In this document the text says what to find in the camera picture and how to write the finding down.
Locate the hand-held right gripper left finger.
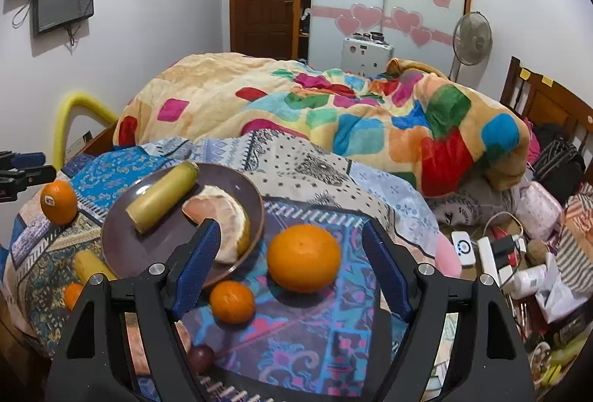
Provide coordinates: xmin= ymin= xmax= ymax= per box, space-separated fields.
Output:
xmin=46 ymin=219 xmax=221 ymax=402

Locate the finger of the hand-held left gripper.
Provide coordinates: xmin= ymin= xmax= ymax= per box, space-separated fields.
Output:
xmin=0 ymin=165 xmax=56 ymax=202
xmin=0 ymin=150 xmax=46 ymax=171

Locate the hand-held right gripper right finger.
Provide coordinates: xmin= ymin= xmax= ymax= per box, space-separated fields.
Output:
xmin=361 ymin=220 xmax=550 ymax=402

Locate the orange with sticker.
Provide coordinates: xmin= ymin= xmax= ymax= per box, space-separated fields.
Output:
xmin=40 ymin=180 xmax=79 ymax=225

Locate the small tangerine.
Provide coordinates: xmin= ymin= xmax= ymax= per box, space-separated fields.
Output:
xmin=209 ymin=280 xmax=256 ymax=325
xmin=63 ymin=283 xmax=85 ymax=311

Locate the peeled pomelo segment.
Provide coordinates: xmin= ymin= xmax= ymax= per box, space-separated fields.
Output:
xmin=182 ymin=185 xmax=251 ymax=265

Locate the brown round plate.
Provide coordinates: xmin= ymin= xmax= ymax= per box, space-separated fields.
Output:
xmin=101 ymin=163 xmax=266 ymax=289

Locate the long yellow-green banana piece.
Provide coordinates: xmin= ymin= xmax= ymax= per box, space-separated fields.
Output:
xmin=125 ymin=161 xmax=200 ymax=235

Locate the large orange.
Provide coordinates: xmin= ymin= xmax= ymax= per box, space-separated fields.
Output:
xmin=267 ymin=224 xmax=342 ymax=294

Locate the dark purple passion fruit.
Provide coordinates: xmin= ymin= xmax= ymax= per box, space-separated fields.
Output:
xmin=188 ymin=345 xmax=216 ymax=375

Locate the short yellow banana piece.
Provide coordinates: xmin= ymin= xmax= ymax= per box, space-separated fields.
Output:
xmin=74 ymin=250 xmax=116 ymax=283

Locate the yellow foam tube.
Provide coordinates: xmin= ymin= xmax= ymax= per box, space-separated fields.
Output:
xmin=52 ymin=92 xmax=120 ymax=171

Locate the white round device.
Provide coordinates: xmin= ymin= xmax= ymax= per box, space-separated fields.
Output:
xmin=451 ymin=231 xmax=476 ymax=268

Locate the white power strip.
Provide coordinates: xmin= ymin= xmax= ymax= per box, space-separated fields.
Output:
xmin=477 ymin=235 xmax=502 ymax=288

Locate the grey printed pillow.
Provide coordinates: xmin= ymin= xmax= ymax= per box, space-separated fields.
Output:
xmin=426 ymin=177 xmax=522 ymax=227

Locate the patterned patchwork bedsheet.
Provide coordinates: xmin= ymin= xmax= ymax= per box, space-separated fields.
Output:
xmin=4 ymin=128 xmax=445 ymax=402

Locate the white bottle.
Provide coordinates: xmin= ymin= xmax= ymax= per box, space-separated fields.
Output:
xmin=503 ymin=265 xmax=547 ymax=294

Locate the pink bag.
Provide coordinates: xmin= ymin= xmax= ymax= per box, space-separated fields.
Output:
xmin=516 ymin=181 xmax=563 ymax=240

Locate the white plastic bag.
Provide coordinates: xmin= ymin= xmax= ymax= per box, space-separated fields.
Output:
xmin=535 ymin=254 xmax=589 ymax=324

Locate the colourful patch blanket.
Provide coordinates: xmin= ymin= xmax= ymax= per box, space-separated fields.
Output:
xmin=113 ymin=53 xmax=531 ymax=198

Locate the striped cloth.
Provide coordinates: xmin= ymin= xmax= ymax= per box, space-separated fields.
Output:
xmin=556 ymin=184 xmax=593 ymax=296

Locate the pink clothing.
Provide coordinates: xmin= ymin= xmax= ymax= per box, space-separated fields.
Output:
xmin=523 ymin=117 xmax=543 ymax=159

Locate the black bag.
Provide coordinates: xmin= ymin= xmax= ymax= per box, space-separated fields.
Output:
xmin=533 ymin=124 xmax=587 ymax=203

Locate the white suitcase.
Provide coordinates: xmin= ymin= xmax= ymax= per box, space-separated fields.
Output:
xmin=341 ymin=37 xmax=395 ymax=76

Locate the wooden headboard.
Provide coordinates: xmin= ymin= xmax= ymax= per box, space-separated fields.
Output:
xmin=499 ymin=56 xmax=593 ymax=152

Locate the standing fan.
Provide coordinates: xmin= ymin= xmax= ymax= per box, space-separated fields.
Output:
xmin=448 ymin=11 xmax=493 ymax=82

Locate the black monitor cable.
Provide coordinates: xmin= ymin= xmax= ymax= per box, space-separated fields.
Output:
xmin=11 ymin=0 xmax=37 ymax=28

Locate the small wall monitor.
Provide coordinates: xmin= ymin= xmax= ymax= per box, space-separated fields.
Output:
xmin=32 ymin=0 xmax=96 ymax=37

